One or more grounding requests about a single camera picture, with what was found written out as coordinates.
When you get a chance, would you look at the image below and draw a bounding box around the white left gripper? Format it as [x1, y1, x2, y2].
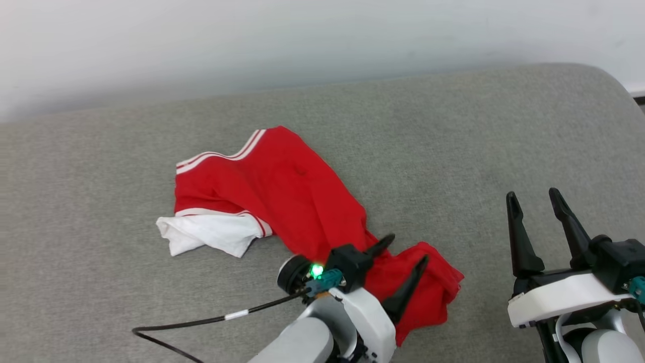
[322, 233, 429, 363]

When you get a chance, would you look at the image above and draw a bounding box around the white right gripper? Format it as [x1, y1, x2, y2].
[506, 187, 631, 329]

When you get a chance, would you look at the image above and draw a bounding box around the red basketball jersey number 23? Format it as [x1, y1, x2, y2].
[156, 126, 464, 347]

